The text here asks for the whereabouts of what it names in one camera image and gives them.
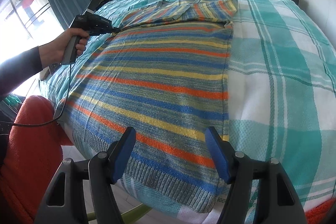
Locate striped knit sweater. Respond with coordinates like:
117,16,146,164
61,0,238,213

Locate teal plaid bedspread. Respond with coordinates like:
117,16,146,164
39,0,335,223

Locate red fleece trousers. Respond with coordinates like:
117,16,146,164
1,96,72,223

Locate person's left hand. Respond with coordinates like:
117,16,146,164
38,28,89,69

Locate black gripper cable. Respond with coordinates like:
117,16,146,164
0,63,73,135

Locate dark sleeved left forearm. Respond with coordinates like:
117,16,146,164
0,47,43,101

